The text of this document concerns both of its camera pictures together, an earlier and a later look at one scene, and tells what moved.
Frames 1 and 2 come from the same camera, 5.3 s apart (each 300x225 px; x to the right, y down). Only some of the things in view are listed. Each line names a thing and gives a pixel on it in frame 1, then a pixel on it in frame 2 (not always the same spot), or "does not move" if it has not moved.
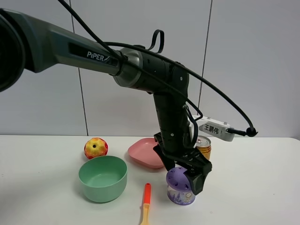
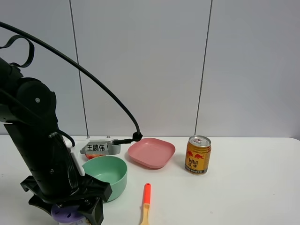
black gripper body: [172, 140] → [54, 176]
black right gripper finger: [197, 180] → [93, 209]
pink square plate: [142, 152] does not move
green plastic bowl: [103, 178] does not move
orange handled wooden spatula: [147, 200] does not move
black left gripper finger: [168, 163] → [35, 200]
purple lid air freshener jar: [179, 191] → [65, 214]
